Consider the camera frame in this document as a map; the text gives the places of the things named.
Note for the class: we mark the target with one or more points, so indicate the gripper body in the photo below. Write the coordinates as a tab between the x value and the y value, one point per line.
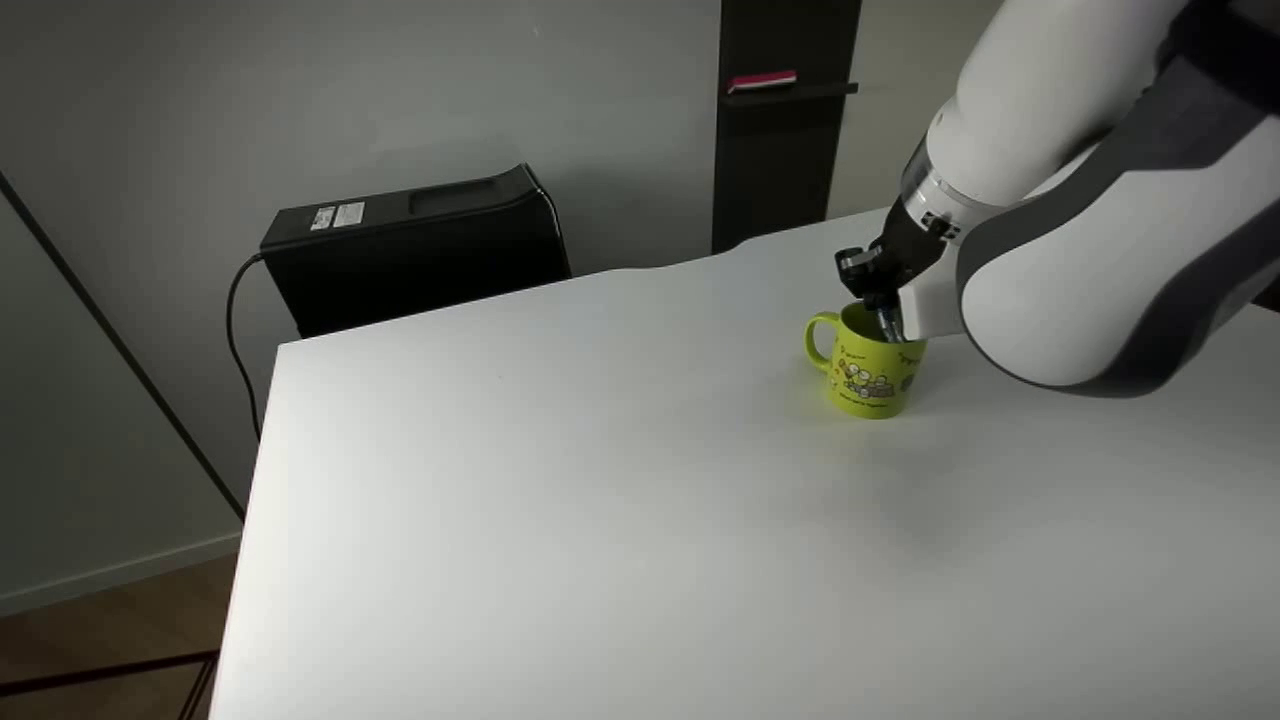
908	250

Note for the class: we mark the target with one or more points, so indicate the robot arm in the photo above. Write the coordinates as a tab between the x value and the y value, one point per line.
1100	230

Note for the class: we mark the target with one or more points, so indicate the green printed mug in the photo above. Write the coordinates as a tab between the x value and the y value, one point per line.
868	375

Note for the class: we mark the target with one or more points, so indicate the black shelf column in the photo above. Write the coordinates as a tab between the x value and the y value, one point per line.
780	150

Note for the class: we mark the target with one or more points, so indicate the pink flat item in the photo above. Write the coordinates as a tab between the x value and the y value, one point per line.
762	81

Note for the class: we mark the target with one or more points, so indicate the black computer tower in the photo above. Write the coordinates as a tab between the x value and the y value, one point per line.
420	250

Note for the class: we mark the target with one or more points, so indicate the thin black slanted rod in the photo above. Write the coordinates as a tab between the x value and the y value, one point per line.
120	345

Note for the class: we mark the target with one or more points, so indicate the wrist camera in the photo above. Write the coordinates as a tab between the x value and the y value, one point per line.
856	264

